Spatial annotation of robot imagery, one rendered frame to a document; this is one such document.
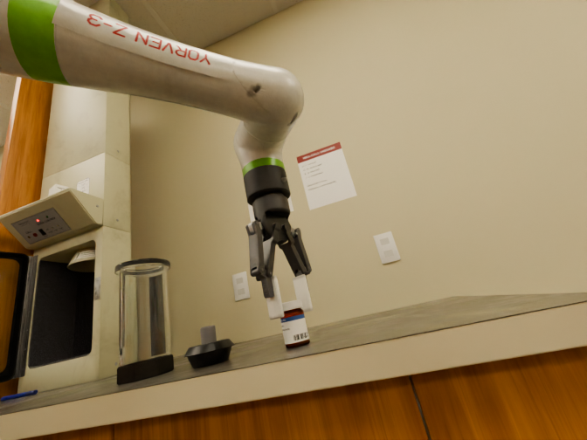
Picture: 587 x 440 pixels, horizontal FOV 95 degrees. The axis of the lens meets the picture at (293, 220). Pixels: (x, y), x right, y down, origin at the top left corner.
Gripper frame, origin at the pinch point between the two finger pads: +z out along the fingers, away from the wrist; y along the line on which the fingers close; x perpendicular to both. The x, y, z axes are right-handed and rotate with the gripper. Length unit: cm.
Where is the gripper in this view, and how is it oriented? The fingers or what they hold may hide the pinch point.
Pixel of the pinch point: (289, 299)
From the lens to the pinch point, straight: 51.7
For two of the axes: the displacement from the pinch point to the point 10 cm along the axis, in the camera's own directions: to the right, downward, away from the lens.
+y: -6.4, -1.3, -7.6
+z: 2.1, 9.2, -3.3
